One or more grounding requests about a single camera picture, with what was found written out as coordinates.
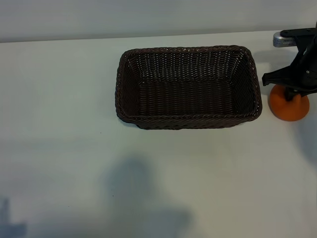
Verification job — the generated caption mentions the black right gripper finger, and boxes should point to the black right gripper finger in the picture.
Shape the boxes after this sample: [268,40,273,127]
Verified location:
[286,86,302,102]

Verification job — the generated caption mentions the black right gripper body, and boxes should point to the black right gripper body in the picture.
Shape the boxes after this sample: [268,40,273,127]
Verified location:
[262,47,317,95]

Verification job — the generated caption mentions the orange fruit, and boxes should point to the orange fruit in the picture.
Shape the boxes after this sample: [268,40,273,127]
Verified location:
[269,84,311,122]

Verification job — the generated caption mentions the dark brown wicker basket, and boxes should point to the dark brown wicker basket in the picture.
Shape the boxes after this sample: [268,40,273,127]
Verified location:
[114,45,263,131]

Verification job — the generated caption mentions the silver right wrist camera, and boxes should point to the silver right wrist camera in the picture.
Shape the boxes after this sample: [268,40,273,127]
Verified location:
[273,32,297,48]

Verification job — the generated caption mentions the black right camera mount bracket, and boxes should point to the black right camera mount bracket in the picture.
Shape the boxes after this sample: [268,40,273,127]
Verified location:
[279,28,317,54]

